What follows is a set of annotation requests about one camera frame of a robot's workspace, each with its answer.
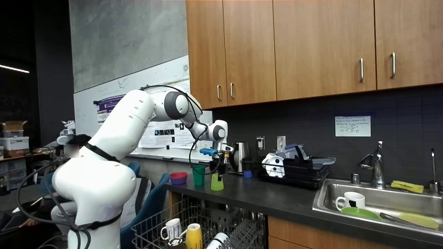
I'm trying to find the plain white mug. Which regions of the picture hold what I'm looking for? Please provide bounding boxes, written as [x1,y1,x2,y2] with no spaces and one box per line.
[159,218,184,248]

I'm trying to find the stainless steel kettle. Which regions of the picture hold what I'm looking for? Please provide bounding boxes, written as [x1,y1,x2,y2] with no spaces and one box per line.
[231,142,248,175]

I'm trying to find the stainless steel sink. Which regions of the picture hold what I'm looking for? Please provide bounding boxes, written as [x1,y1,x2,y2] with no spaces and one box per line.
[311,178,443,233]

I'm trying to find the chrome kitchen faucet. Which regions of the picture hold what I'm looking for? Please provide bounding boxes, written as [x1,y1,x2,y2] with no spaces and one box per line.
[352,140,388,192]

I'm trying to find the wire dishwasher rack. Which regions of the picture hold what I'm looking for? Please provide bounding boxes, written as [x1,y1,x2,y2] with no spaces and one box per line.
[130,193,270,249]

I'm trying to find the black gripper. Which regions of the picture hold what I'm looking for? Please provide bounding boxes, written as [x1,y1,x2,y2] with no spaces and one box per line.
[208,143,233,178]

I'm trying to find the whiteboard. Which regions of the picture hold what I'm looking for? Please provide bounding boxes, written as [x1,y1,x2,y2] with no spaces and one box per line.
[73,55,215,164]

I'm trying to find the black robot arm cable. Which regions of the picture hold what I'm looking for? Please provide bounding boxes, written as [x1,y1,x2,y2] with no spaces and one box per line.
[138,84,205,169]

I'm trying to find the yellow-green plastic cup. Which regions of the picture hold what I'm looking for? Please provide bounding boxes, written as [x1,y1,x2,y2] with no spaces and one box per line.
[209,174,226,193]

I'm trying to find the yellow sponge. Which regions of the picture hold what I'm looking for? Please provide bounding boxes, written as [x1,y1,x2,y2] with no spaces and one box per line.
[389,181,425,196]

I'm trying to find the research poster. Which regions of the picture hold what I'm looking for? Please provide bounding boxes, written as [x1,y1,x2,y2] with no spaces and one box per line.
[94,95,215,154]

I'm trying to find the white mug with dark inside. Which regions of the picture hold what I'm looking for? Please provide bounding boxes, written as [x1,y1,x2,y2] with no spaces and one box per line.
[334,192,367,214]

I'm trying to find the wooden lower cabinet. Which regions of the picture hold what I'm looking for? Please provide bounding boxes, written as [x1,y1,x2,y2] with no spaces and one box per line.
[267,216,403,249]

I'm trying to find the cardboard box on shelf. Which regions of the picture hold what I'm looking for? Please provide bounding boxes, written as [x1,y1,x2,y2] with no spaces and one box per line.
[0,120,30,139]

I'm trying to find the white paper note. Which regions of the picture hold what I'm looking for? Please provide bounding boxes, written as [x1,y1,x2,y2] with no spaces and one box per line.
[334,115,372,139]

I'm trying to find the white mug with dark band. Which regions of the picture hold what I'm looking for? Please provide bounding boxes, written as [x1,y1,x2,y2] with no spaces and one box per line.
[205,232,231,249]

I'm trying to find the chrome sink sprayer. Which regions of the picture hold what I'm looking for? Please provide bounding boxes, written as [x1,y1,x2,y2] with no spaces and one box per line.
[428,147,440,196]

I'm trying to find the green plate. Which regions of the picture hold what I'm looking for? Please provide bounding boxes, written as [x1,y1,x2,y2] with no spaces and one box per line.
[340,207,385,223]

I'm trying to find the blue office chair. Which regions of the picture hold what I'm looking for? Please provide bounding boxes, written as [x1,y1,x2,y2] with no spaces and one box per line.
[120,161,172,249]

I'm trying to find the cream yellow mug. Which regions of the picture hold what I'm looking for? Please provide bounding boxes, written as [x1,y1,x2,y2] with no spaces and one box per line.
[184,223,203,249]

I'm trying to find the knife with green handle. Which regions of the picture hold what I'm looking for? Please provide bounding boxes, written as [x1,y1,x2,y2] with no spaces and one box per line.
[378,211,442,232]

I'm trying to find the black dish drying rack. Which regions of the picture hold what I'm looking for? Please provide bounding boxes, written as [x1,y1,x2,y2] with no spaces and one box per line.
[255,145,338,192]

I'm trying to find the wooden upper cabinets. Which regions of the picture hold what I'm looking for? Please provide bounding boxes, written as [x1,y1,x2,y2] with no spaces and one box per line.
[184,0,443,111]

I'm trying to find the dark green plastic cup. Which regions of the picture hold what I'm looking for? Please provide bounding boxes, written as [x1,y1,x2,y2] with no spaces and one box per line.
[191,165,208,190]

